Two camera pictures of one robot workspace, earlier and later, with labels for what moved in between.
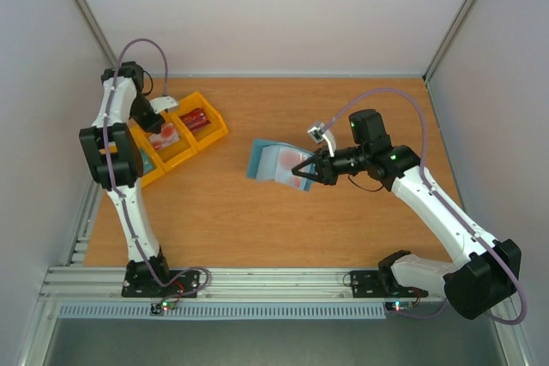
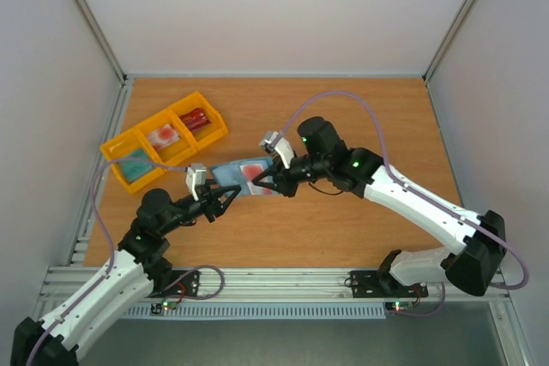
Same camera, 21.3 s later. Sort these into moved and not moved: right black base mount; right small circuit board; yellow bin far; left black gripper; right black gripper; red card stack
Moved: right black gripper; left black gripper
Not moved: right small circuit board; right black base mount; red card stack; yellow bin far
